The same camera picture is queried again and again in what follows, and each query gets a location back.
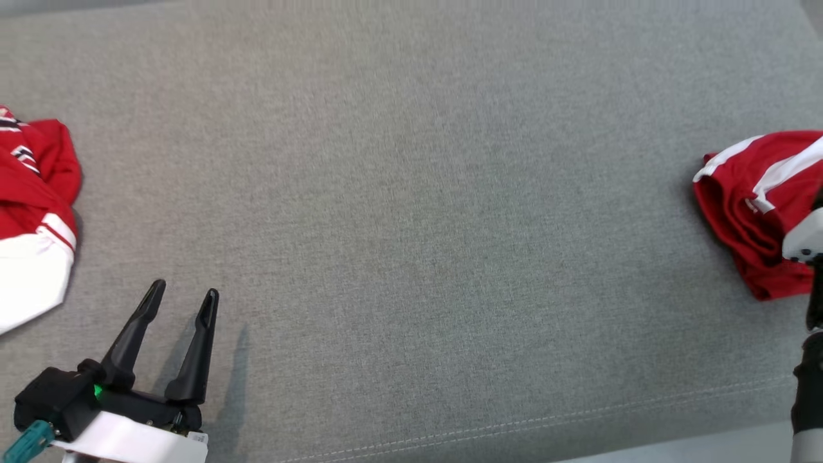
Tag teal left camera cable connector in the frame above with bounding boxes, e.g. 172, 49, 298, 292
1, 419, 56, 463

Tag red white number 23 jersey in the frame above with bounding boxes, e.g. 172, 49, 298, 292
0, 105, 84, 336

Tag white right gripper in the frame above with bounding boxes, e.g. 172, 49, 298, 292
781, 207, 823, 265

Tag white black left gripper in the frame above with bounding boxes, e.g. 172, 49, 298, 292
51, 278, 220, 463

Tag red shorts with white stripes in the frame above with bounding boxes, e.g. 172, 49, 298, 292
692, 130, 823, 302

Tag grey fabric sofa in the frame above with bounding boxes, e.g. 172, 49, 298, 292
0, 0, 823, 463

